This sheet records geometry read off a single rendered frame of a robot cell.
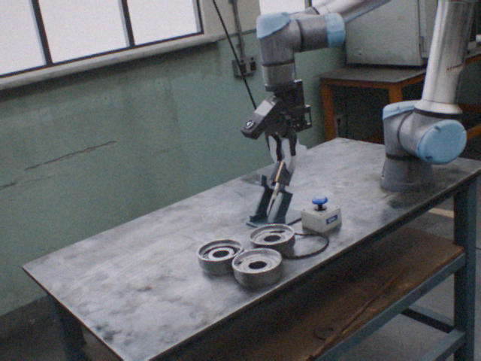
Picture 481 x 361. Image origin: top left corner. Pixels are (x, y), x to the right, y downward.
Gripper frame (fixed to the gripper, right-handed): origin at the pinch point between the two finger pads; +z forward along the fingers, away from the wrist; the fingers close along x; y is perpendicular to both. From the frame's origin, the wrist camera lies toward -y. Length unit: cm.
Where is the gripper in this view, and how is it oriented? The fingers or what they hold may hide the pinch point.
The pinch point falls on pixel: (283, 168)
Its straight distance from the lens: 132.8
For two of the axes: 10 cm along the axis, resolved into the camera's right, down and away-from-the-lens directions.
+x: -6.1, -1.8, 7.7
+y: 7.8, -3.1, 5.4
